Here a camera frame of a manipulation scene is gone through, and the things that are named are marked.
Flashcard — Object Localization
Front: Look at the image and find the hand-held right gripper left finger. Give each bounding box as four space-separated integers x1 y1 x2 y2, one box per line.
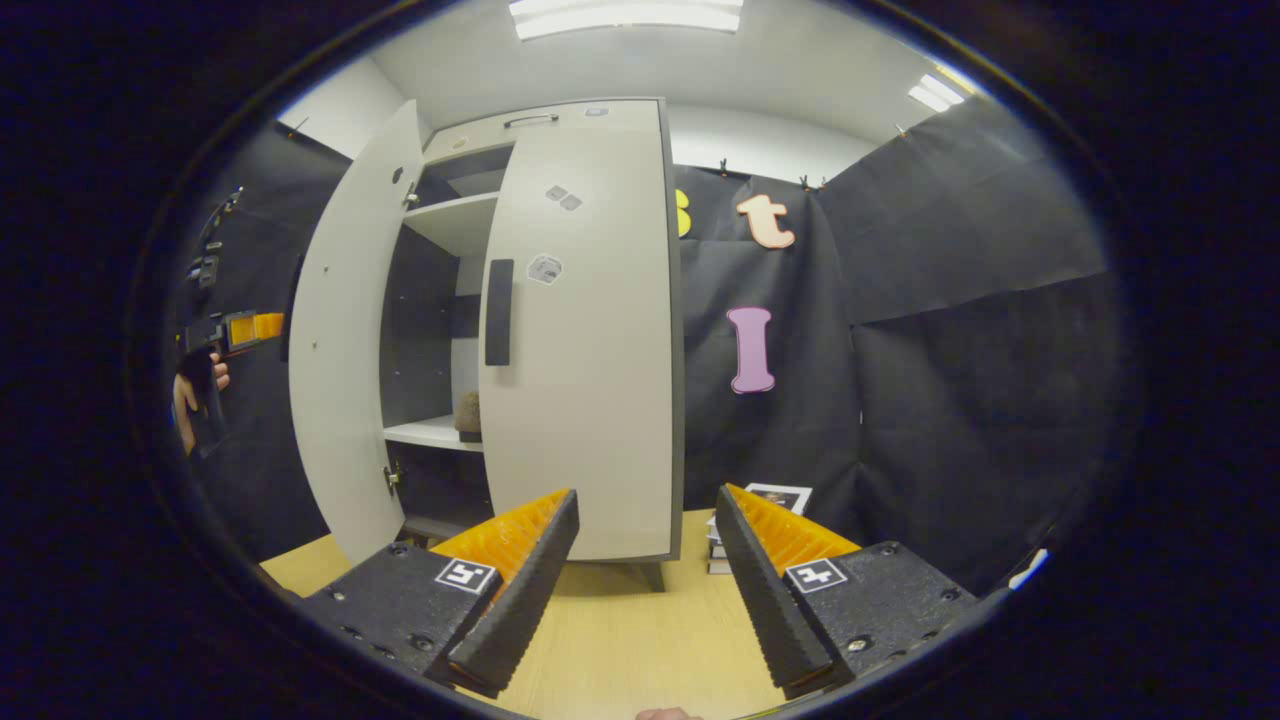
300 488 581 699

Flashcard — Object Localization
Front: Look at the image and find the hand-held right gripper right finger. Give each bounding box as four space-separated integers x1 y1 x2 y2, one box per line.
713 484 986 701

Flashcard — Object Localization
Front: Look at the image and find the white cabinet door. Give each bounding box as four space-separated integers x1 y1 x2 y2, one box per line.
288 98 431 566
478 98 687 563

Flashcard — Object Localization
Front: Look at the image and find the white shoe cabinet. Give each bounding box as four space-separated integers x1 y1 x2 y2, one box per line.
378 95 691 593

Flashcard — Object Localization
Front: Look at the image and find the white cabinet drawer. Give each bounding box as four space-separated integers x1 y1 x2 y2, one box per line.
422 98 663 166

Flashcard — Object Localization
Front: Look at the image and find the black backdrop cloth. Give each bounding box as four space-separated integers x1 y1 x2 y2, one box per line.
165 118 353 563
668 93 1126 596

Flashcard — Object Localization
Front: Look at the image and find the stack of books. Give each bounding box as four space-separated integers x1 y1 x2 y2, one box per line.
705 483 814 576

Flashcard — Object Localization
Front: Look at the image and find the large ceiling light panel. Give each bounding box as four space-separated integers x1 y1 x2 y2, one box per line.
508 0 746 42

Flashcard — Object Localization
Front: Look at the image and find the small ceiling light panel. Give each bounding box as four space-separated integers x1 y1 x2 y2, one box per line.
907 72 967 114

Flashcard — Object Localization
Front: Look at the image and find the black door handle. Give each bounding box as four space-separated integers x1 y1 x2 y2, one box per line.
484 258 516 368

